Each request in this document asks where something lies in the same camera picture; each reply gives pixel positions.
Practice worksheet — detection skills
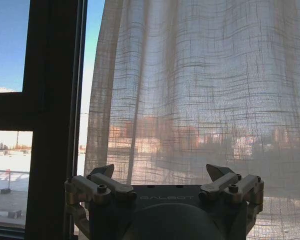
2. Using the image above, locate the dark window frame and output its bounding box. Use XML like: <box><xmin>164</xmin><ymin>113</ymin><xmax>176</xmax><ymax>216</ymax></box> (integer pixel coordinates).
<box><xmin>0</xmin><ymin>0</ymin><xmax>89</xmax><ymax>240</ymax></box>

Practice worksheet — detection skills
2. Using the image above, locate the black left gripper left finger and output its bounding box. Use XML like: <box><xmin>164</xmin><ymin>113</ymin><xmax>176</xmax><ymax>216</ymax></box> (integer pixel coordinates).
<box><xmin>64</xmin><ymin>163</ymin><xmax>138</xmax><ymax>240</ymax></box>

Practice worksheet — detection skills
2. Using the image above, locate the sheer beige linen curtain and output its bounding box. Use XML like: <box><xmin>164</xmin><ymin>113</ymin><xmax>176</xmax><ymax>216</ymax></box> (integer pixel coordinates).
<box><xmin>83</xmin><ymin>0</ymin><xmax>300</xmax><ymax>240</ymax></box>

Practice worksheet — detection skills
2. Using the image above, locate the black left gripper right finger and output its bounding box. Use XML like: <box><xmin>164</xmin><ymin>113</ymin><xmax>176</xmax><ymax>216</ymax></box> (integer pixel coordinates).
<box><xmin>198</xmin><ymin>163</ymin><xmax>265</xmax><ymax>236</ymax></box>

